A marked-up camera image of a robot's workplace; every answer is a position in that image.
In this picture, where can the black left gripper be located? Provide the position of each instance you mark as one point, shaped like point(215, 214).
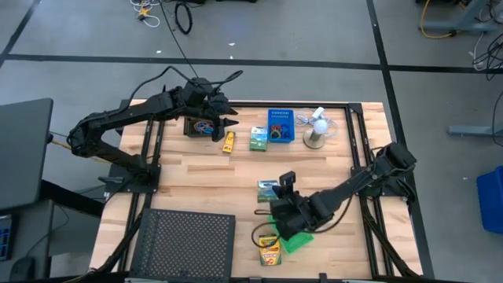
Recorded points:
point(218, 108)

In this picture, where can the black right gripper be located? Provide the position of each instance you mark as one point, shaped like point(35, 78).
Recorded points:
point(292, 214)

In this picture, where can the sun print crayon box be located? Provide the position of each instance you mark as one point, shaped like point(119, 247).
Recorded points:
point(258, 141)
point(265, 192)

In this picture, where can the slim yellow green crayon box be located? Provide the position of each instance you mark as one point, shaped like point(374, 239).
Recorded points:
point(229, 143)

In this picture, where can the blue rubber band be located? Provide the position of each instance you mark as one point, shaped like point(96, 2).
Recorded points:
point(207, 127)

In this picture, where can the orange rubber band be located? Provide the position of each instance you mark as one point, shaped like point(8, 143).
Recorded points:
point(196, 125)

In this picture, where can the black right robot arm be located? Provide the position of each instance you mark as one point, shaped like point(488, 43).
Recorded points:
point(353, 182)

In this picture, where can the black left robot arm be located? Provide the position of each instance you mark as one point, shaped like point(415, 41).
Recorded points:
point(118, 114)

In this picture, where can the black plastic basket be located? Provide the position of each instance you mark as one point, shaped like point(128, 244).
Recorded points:
point(188, 126)

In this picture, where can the green plastic basket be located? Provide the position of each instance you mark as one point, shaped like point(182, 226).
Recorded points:
point(298, 241)

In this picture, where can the blue plastic basket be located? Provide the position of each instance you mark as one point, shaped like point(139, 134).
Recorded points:
point(281, 115)

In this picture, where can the brass lamp base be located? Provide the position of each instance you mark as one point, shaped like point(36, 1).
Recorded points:
point(312, 142)

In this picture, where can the yellow Crayola 24 crayon box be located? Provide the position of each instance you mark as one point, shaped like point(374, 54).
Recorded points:
point(270, 253)

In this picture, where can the white light bulb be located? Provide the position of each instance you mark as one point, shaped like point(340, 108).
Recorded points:
point(321, 126)

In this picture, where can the black perforated metal shelf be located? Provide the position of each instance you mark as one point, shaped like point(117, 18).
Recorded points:
point(182, 243)

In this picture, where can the dark grey flat monitor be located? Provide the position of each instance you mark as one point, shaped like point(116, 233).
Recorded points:
point(23, 153)

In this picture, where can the blue storage bin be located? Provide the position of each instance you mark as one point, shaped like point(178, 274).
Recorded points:
point(491, 200)

